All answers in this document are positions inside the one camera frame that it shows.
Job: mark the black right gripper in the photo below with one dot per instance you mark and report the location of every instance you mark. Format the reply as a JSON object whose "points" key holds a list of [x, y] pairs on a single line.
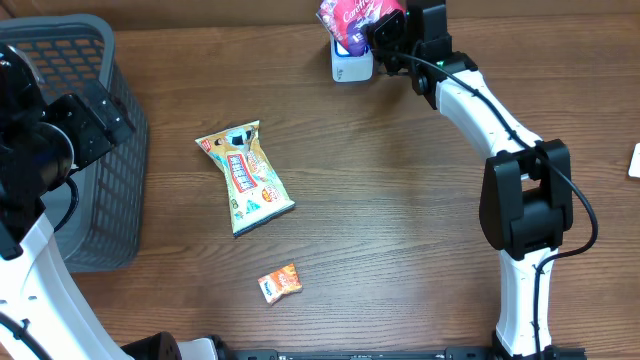
{"points": [[377, 33]]}

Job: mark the red purple Carefree pad pack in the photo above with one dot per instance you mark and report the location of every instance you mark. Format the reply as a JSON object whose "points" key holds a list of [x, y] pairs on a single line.
{"points": [[345, 20]]}

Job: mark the yellow snack bag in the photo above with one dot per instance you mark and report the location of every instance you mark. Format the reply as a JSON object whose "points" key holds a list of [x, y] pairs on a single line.
{"points": [[256, 193]]}

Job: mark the white tube with gold cap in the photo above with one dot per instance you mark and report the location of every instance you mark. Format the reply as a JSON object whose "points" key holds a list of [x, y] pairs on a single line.
{"points": [[634, 166]]}

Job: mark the small orange snack packet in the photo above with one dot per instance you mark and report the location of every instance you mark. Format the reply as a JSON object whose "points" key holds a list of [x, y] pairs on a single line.
{"points": [[280, 283]]}

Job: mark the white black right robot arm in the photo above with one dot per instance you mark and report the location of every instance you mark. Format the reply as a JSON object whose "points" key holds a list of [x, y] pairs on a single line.
{"points": [[530, 210]]}

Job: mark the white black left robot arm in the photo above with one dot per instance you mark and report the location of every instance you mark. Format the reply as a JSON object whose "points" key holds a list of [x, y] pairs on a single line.
{"points": [[43, 313]]}

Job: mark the grey plastic mesh basket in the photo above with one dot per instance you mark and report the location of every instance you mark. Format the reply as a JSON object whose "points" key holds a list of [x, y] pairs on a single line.
{"points": [[70, 52]]}

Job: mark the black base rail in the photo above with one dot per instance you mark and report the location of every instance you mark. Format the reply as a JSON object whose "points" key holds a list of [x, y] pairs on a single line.
{"points": [[451, 353]]}

